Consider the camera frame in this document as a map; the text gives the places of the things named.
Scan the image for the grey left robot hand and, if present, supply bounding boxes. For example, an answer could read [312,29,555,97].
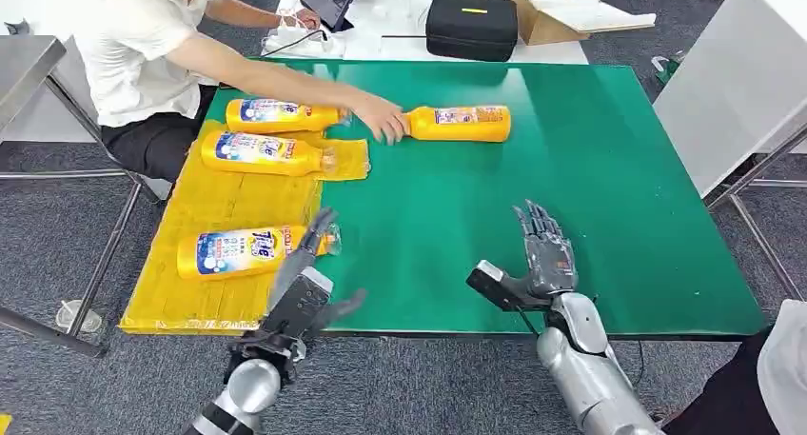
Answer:
[267,208,367,336]

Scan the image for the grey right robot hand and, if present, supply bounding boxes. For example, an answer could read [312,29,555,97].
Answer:
[501,200,579,300]

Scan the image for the orange drink bottle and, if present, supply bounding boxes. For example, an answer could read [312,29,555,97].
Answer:
[225,97,352,135]
[200,130,337,179]
[402,105,513,144]
[176,222,343,282]

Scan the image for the green table mat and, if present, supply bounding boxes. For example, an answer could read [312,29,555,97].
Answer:
[205,58,767,339]

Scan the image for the yellow plastic sheet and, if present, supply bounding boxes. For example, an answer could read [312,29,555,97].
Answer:
[119,119,371,336]

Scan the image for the person's right hand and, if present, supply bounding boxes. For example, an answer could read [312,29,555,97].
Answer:
[352,94,410,147]

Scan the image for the person's hand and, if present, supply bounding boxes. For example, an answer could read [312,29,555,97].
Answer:
[352,94,410,147]
[282,8,322,31]

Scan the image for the white stool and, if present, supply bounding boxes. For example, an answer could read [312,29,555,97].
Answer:
[141,178,174,201]

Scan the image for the white plastic bag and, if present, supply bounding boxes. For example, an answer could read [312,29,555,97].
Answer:
[261,27,346,60]

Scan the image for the person's left hand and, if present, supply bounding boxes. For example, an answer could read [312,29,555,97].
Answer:
[282,8,322,31]

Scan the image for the clear plastic lid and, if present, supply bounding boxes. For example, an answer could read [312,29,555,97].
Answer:
[55,299,104,336]

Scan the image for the cardboard box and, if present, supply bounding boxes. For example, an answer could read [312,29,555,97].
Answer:
[507,0,657,47]

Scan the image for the black carrying case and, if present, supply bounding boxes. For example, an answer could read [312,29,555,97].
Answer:
[425,0,520,63]

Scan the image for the black tablet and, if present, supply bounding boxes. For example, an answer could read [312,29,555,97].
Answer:
[300,0,361,33]

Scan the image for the white side table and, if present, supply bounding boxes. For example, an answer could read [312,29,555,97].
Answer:
[652,0,807,304]

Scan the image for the white board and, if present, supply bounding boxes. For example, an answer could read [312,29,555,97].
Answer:
[528,0,658,33]

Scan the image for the person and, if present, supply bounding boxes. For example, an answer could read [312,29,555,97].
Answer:
[661,298,807,435]
[72,0,411,185]

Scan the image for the steel bench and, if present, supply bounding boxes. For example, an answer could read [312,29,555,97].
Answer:
[0,34,167,360]

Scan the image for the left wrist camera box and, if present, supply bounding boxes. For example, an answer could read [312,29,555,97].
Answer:
[265,267,334,340]

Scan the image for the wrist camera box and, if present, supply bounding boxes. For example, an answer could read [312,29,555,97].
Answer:
[466,260,537,312]
[265,267,334,340]

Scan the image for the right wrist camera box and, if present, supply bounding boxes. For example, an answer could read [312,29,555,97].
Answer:
[466,260,537,312]

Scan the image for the black hanging cable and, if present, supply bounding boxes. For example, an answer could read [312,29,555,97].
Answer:
[630,340,647,389]

